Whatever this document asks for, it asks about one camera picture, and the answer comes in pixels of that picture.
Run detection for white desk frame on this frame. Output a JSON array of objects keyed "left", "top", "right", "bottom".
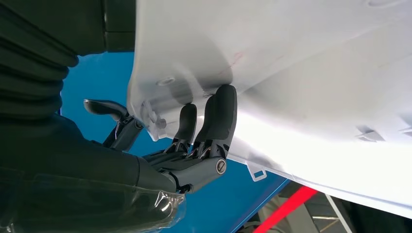
[{"left": 324, "top": 194, "right": 354, "bottom": 233}]

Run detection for blue metal shelf rack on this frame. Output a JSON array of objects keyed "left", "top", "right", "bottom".
[{"left": 59, "top": 51, "right": 291, "bottom": 233}]

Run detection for red barrier belt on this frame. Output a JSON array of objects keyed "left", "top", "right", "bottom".
[{"left": 252, "top": 185, "right": 319, "bottom": 233}]

